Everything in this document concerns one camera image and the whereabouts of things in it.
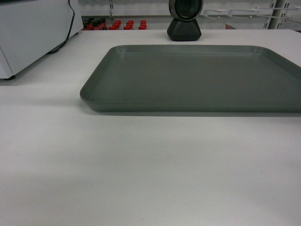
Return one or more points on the red capped bottles group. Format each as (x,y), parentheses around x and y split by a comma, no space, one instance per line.
(93,23)

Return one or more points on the black barcode scanner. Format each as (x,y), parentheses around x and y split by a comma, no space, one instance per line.
(184,25)

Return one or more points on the white cash register box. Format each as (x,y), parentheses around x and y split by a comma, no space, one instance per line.
(29,29)

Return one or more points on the grey rectangular serving tray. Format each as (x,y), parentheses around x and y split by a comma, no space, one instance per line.
(193,78)

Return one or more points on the white wire hook rack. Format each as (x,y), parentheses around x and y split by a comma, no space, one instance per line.
(251,14)

